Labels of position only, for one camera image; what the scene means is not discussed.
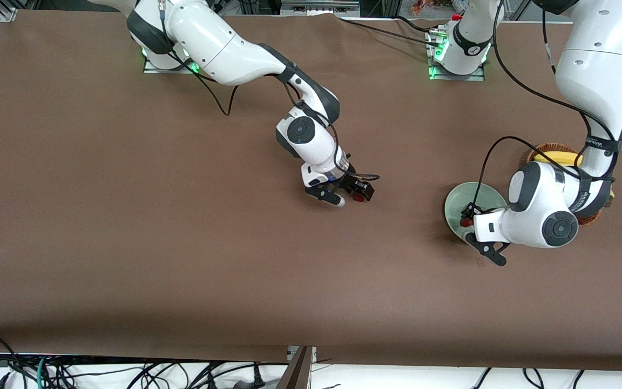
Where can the grey background device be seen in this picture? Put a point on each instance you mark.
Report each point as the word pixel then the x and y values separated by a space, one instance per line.
pixel 319 8

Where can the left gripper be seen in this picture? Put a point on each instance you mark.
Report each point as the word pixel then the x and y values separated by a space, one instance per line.
pixel 471 211

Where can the pale green plate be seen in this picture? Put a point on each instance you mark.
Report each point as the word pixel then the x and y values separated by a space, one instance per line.
pixel 459 197

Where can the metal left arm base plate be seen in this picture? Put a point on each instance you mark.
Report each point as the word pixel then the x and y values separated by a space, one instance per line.
pixel 475 77

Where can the brown wicker basket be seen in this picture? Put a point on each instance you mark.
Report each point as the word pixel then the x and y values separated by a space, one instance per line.
pixel 551 147

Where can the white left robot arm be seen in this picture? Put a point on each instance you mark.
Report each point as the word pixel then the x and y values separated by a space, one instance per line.
pixel 597 70

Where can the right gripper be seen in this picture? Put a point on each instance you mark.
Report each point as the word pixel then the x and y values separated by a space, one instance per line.
pixel 351 183

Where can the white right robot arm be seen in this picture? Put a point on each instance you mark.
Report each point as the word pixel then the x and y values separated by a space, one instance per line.
pixel 219 48

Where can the brown table cover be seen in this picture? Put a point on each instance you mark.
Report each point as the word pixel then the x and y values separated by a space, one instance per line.
pixel 311 297

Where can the aluminium frame profile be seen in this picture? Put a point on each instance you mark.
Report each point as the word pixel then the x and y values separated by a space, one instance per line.
pixel 6 13

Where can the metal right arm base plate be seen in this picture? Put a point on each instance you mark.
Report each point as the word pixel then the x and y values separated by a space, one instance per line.
pixel 151 69

